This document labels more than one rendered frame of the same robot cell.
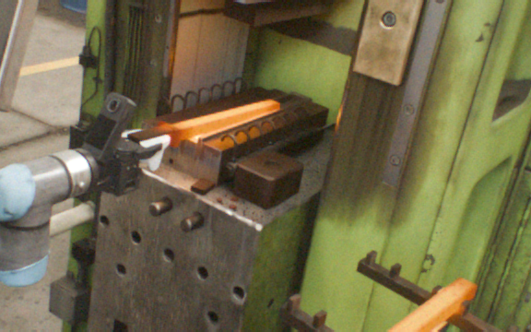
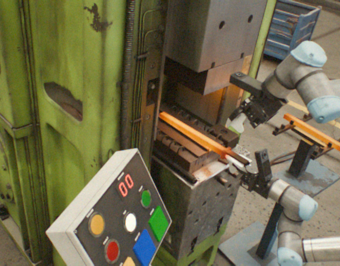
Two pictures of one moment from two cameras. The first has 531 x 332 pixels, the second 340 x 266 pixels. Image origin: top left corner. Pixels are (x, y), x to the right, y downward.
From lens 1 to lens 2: 1.87 m
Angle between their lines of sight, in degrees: 67
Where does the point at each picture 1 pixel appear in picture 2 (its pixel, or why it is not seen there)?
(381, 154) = (236, 99)
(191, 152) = (211, 154)
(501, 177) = not seen: hidden behind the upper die
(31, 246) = not seen: hidden behind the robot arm
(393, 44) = (248, 61)
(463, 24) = (259, 41)
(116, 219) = (196, 206)
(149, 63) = (143, 141)
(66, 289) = not seen: outside the picture
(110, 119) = (266, 160)
